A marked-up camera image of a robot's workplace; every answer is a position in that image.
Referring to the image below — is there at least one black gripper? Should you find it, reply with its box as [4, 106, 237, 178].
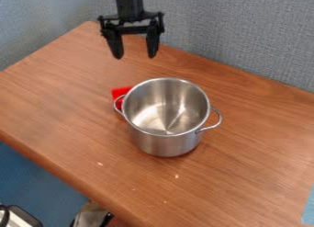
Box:
[98, 0, 165, 60]

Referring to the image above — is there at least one red plastic block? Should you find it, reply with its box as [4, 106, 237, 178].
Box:
[113, 86, 133, 108]

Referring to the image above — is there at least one stainless steel pot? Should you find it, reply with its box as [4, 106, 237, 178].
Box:
[113, 77, 223, 157]

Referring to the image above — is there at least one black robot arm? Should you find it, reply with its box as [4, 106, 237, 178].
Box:
[98, 0, 165, 59]

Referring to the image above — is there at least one grey black object under table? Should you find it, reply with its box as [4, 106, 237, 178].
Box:
[70, 201, 114, 227]

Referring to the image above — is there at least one white black device corner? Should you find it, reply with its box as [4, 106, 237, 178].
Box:
[0, 204, 43, 227]

